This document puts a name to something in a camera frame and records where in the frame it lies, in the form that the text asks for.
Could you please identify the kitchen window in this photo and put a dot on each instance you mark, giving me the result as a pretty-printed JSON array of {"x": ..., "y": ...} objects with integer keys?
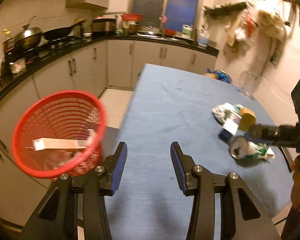
[{"x": 182, "y": 7}]

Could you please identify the blue plastic bag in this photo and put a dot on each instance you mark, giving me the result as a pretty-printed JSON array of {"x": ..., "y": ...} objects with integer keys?
[{"x": 222, "y": 76}]

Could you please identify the black wall rack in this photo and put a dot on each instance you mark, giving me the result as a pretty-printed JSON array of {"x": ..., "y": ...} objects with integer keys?
[{"x": 225, "y": 8}]

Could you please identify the white plastic bag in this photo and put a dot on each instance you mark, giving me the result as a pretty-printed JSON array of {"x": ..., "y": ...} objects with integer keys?
[{"x": 221, "y": 111}]

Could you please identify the silver can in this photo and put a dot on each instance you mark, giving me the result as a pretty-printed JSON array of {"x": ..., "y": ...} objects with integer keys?
[{"x": 240, "y": 147}]

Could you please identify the small steel container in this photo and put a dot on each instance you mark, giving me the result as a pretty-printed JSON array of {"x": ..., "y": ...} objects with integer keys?
[{"x": 17, "y": 67}]

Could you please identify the red plastic basket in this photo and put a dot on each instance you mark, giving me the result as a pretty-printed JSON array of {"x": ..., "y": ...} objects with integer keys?
[{"x": 22, "y": 140}]

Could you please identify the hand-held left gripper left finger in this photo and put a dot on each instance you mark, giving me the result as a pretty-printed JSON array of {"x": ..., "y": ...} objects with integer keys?
[{"x": 118, "y": 166}]

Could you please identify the red colander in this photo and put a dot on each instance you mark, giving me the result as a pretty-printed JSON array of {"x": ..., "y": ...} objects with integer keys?
[{"x": 131, "y": 17}]

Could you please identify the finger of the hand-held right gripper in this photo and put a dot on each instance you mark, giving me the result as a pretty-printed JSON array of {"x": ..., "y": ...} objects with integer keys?
[{"x": 265, "y": 133}]

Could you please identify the white jug blue label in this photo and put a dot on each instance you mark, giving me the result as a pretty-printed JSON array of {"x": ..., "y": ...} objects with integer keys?
[{"x": 203, "y": 38}]

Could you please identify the hanging plastic bags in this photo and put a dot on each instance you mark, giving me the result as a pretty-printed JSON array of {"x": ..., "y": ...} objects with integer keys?
[{"x": 267, "y": 20}]

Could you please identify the white and blue carton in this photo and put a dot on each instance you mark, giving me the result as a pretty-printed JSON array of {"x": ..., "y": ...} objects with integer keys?
[{"x": 230, "y": 127}]

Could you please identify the black frying pan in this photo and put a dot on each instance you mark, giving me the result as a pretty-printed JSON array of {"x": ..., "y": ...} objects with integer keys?
[{"x": 57, "y": 32}]

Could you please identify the blue tablecloth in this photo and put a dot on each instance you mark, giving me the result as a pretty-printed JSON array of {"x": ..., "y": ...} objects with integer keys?
[{"x": 165, "y": 110}]

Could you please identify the steel faucet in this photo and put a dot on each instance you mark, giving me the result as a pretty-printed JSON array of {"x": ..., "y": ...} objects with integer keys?
[{"x": 162, "y": 20}]

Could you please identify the silver rice cooker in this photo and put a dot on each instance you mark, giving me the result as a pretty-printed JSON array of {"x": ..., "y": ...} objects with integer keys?
[{"x": 102, "y": 26}]

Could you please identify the flat cardboard box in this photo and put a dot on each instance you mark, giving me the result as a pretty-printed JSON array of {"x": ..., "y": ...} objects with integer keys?
[{"x": 60, "y": 143}]

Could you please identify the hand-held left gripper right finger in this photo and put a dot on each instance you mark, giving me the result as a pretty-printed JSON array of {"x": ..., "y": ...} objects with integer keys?
[{"x": 176, "y": 166}]

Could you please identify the black stool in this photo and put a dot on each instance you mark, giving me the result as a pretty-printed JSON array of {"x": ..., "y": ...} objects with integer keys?
[{"x": 110, "y": 137}]

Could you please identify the steel wok with lid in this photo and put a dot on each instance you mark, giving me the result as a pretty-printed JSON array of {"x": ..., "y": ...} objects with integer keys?
[{"x": 27, "y": 38}]

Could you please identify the brown jar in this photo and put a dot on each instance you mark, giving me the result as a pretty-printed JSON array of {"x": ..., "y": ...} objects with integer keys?
[{"x": 133, "y": 28}]

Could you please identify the gas stove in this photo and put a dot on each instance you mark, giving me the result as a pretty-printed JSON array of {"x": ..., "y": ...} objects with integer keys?
[{"x": 65, "y": 42}]

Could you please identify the dark bottle yellow cap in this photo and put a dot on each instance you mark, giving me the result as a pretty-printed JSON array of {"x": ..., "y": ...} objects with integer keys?
[{"x": 8, "y": 43}]

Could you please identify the white jug green label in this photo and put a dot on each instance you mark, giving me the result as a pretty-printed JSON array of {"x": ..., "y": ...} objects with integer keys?
[{"x": 187, "y": 32}]

